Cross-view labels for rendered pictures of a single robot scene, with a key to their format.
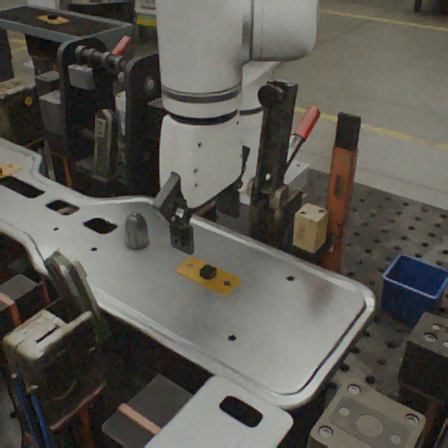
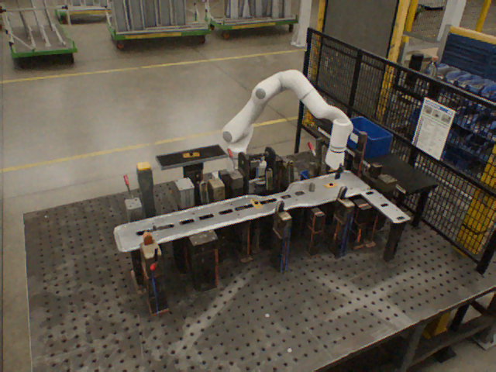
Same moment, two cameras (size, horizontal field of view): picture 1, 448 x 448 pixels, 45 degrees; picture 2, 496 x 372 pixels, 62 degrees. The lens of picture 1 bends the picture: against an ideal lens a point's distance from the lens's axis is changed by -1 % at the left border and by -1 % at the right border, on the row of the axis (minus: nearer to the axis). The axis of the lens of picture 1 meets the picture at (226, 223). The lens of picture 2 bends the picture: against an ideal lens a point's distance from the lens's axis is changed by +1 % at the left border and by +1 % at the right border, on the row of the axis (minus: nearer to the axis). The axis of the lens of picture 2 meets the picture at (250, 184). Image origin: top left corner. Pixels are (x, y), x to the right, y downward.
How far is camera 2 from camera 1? 2.11 m
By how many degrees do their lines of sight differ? 51
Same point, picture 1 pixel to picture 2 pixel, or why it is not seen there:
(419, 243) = not seen: hidden behind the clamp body
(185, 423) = (370, 198)
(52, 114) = (239, 181)
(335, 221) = not seen: hidden behind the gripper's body
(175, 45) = (344, 139)
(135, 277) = (325, 194)
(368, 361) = not seen: hidden behind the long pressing
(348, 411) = (384, 178)
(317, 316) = (351, 178)
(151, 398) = (358, 202)
